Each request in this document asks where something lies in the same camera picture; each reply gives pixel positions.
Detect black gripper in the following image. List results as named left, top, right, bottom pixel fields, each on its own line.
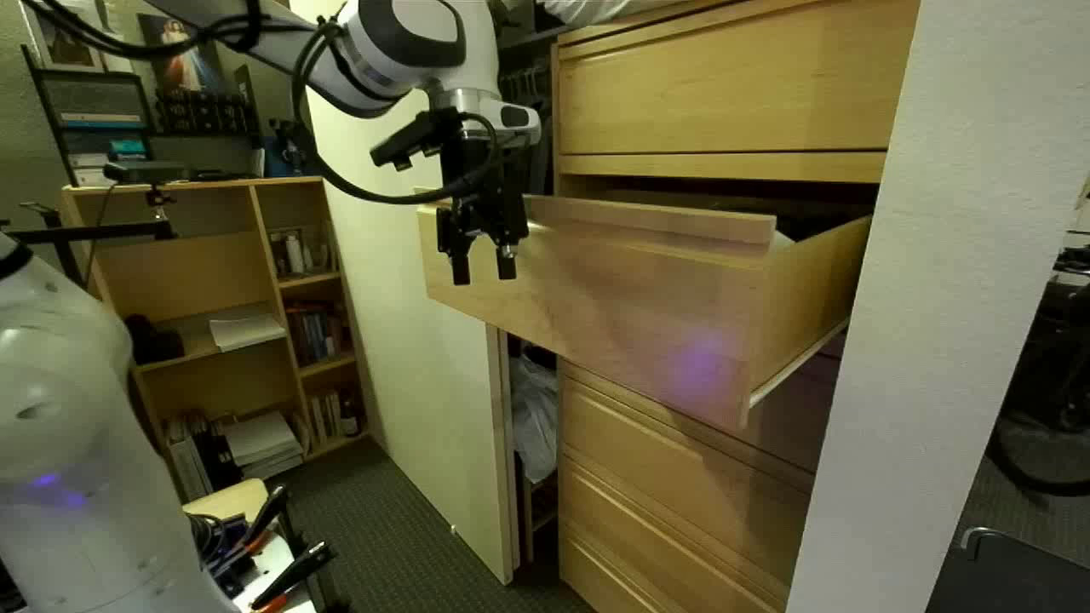
left=432, top=134, right=532, bottom=289

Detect light wooden drawer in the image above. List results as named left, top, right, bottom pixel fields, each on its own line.
left=415, top=190, right=872, bottom=432
left=556, top=457, right=795, bottom=613
left=556, top=359, right=845, bottom=576
left=556, top=0, right=924, bottom=189
left=556, top=527, right=742, bottom=613

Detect light wooden drawer front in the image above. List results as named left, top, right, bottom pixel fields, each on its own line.
left=556, top=457, right=795, bottom=613
left=556, top=527, right=742, bottom=613
left=556, top=359, right=845, bottom=576
left=556, top=0, right=924, bottom=189

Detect cream sliding closet door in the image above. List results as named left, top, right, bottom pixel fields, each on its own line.
left=305, top=88, right=526, bottom=588

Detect white plastic bag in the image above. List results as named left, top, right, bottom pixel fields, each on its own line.
left=507, top=356, right=562, bottom=488

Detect dark upright books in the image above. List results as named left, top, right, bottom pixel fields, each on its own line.
left=285, top=304, right=355, bottom=367

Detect small upright books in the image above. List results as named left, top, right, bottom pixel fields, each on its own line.
left=270, top=225, right=335, bottom=283

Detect thin upright books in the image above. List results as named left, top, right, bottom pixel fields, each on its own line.
left=305, top=386, right=369, bottom=445

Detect white paper stack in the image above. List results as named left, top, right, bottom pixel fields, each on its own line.
left=206, top=308, right=290, bottom=359

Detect white cloth bundle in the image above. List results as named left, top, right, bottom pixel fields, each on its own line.
left=534, top=0, right=642, bottom=32

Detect stacked white books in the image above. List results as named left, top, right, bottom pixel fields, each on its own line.
left=218, top=410, right=312, bottom=484

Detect wooden bookshelf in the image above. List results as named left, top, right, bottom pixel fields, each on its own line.
left=58, top=175, right=383, bottom=505

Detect black bag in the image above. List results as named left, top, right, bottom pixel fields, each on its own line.
left=119, top=315, right=187, bottom=367

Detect upright binders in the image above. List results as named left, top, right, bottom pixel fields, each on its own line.
left=161, top=413, right=231, bottom=505

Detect tan cardboard box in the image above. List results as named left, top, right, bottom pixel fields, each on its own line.
left=182, top=478, right=277, bottom=527

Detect dark framed portrait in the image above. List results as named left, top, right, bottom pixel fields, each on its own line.
left=134, top=12, right=229, bottom=97

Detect black marker pen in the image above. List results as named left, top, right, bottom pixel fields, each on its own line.
left=247, top=539, right=342, bottom=613

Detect black metal shelf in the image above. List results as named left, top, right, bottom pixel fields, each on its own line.
left=19, top=43, right=156, bottom=177

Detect framed picture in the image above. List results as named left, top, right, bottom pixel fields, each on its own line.
left=19, top=0, right=111, bottom=74

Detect black bicycle wheel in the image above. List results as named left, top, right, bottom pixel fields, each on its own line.
left=986, top=242, right=1090, bottom=501

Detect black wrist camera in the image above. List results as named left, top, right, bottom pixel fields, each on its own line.
left=369, top=105, right=461, bottom=175

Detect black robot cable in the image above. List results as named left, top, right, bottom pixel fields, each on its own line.
left=290, top=13, right=513, bottom=211

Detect light wooden dresser frame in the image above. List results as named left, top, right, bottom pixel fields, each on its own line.
left=549, top=0, right=928, bottom=613

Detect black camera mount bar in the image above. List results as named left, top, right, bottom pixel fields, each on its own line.
left=0, top=157, right=192, bottom=249

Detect black case with handle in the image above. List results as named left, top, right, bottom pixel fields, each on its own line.
left=924, top=522, right=1090, bottom=613

